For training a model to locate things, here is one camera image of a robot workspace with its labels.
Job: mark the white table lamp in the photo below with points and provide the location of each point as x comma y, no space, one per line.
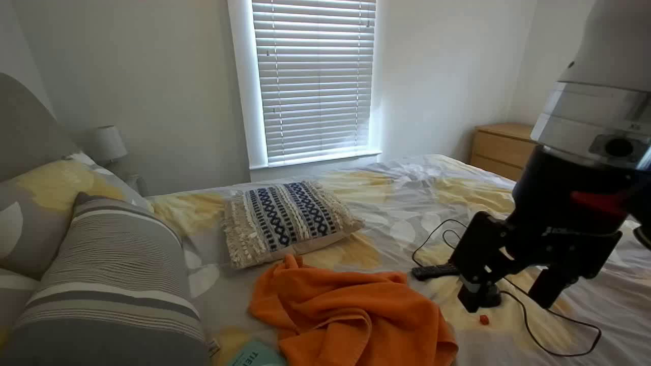
108,148

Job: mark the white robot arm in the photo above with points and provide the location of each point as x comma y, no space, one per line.
587,176

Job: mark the grey striped pillow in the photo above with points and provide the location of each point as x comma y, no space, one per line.
114,296

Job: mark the orange towel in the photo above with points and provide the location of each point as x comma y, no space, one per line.
326,318

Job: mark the white window blinds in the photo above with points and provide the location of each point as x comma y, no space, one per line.
316,64

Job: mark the small orange object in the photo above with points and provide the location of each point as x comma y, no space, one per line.
485,320

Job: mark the yellow grey floral duvet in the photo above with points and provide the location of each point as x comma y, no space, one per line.
412,214

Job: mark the black remote control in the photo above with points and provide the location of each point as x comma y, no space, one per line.
437,271

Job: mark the teal book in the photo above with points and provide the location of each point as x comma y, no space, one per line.
256,353

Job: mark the blue white patterned cushion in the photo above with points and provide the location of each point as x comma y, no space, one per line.
286,217

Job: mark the grey headboard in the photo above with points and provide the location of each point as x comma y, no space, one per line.
29,135

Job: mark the yellow grey floral pillow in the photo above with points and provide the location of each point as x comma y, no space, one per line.
37,203

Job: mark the wooden dresser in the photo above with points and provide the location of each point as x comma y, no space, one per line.
502,148

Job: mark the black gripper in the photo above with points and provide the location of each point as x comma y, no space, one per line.
493,248

